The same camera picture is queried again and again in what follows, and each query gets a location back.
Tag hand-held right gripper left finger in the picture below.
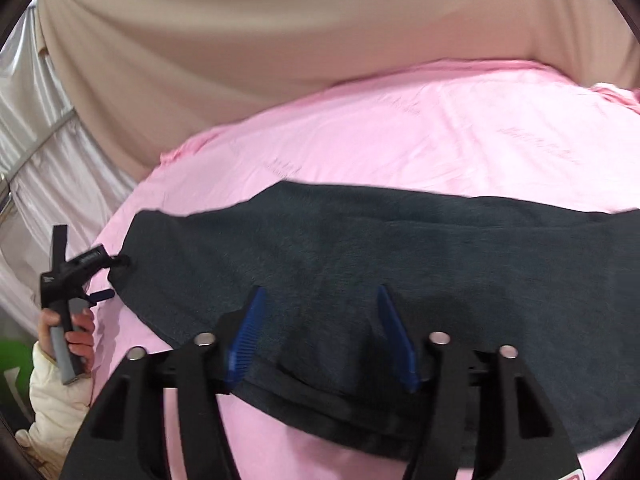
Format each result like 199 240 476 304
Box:
59 286 268 480

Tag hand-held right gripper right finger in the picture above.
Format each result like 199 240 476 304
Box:
376 285 584 480

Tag dark grey pants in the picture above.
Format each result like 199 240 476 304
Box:
107 181 640 464

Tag person's left forearm cream sleeve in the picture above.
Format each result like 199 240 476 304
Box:
14 341 97 463

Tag person's left hand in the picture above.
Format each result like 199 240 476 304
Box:
37 307 96 377

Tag silver white curtain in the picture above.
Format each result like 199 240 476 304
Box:
0 4 147 323

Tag green object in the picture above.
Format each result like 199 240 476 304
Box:
0 337 34 403

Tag pink bed sheet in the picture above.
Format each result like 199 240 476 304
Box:
89 59 640 480

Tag beige backdrop cloth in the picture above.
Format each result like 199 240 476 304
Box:
34 0 623 187

